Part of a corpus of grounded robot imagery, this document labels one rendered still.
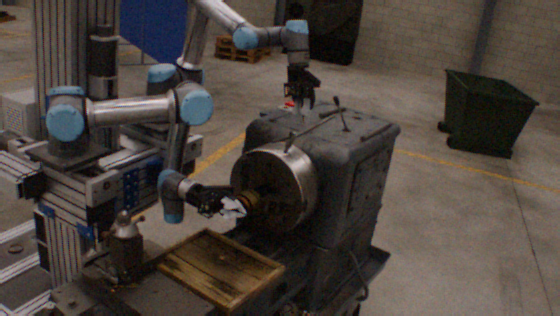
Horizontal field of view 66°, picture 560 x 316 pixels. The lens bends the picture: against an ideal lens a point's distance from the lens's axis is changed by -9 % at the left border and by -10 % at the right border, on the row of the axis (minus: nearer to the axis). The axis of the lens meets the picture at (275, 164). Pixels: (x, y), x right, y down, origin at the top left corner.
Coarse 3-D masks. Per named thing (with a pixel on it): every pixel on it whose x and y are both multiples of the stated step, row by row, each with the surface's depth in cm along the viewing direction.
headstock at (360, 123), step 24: (264, 120) 185; (288, 120) 189; (312, 120) 193; (336, 120) 197; (360, 120) 202; (384, 120) 208; (264, 144) 181; (312, 144) 171; (336, 144) 170; (360, 144) 174; (384, 144) 196; (336, 168) 165; (360, 168) 178; (384, 168) 205; (336, 192) 168; (360, 192) 187; (312, 216) 176; (336, 216) 172; (360, 216) 201; (312, 240) 179; (336, 240) 179
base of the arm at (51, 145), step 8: (80, 136) 155; (48, 144) 154; (56, 144) 152; (64, 144) 152; (72, 144) 153; (80, 144) 155; (88, 144) 160; (48, 152) 154; (56, 152) 152; (64, 152) 152; (72, 152) 153; (80, 152) 155
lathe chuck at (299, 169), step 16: (272, 144) 168; (272, 160) 160; (288, 160) 159; (304, 160) 164; (240, 176) 171; (272, 176) 162; (288, 176) 158; (304, 176) 160; (288, 192) 160; (304, 192) 158; (256, 224) 172; (272, 224) 168; (288, 224) 164
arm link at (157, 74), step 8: (160, 64) 195; (168, 64) 195; (152, 72) 188; (160, 72) 188; (168, 72) 189; (176, 72) 194; (152, 80) 189; (160, 80) 188; (168, 80) 190; (176, 80) 194; (152, 88) 190; (160, 88) 190; (168, 88) 192
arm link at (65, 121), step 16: (64, 96) 144; (160, 96) 150; (176, 96) 149; (192, 96) 148; (208, 96) 151; (48, 112) 136; (64, 112) 134; (80, 112) 138; (96, 112) 141; (112, 112) 143; (128, 112) 144; (144, 112) 146; (160, 112) 148; (176, 112) 149; (192, 112) 150; (208, 112) 152; (48, 128) 136; (64, 128) 136; (80, 128) 138; (96, 128) 144
